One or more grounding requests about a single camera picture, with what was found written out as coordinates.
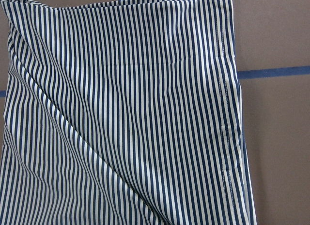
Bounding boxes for navy white striped polo shirt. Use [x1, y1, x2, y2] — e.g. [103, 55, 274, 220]
[0, 0, 257, 225]

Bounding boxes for blue tape grid lines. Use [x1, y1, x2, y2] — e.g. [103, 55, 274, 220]
[0, 0, 310, 98]

